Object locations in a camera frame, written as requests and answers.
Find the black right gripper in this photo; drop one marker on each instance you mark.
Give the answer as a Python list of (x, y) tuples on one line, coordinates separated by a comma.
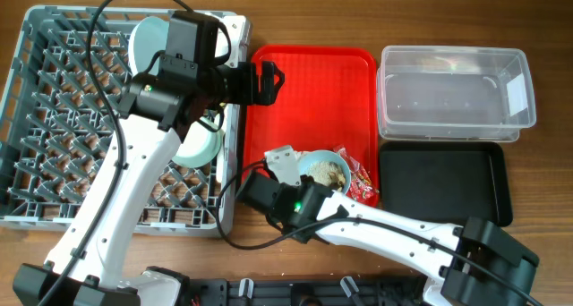
[(306, 178)]

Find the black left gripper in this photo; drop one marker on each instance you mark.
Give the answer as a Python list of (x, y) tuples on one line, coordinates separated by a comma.
[(248, 93)]

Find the light blue food bowl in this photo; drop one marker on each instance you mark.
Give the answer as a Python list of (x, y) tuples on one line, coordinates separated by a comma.
[(308, 158)]

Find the light green small bowl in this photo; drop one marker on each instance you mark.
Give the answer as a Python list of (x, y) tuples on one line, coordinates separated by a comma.
[(200, 145)]

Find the light blue plate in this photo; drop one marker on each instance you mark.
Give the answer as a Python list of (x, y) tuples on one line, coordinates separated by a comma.
[(147, 38)]

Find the white plastic spoon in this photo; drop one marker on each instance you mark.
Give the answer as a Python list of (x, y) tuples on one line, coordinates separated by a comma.
[(220, 119)]

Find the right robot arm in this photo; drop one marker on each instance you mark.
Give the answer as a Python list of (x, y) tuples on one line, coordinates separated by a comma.
[(477, 263)]

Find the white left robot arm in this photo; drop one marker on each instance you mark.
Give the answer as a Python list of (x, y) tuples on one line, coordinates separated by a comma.
[(154, 116)]

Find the grey plastic dishwasher rack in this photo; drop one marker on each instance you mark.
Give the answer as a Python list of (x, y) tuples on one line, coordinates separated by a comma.
[(55, 130)]

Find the rice and food scraps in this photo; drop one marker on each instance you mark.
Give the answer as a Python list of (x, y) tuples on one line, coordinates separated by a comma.
[(328, 174)]

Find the red plastic serving tray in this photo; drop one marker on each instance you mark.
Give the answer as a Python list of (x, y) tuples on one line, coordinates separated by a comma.
[(328, 99)]

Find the red snack wrapper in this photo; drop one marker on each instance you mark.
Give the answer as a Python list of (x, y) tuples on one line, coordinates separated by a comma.
[(361, 188)]

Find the clear plastic bin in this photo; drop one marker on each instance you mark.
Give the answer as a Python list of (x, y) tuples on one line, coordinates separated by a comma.
[(454, 93)]

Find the black plastic tray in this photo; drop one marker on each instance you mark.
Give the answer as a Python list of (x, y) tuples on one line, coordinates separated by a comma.
[(445, 182)]

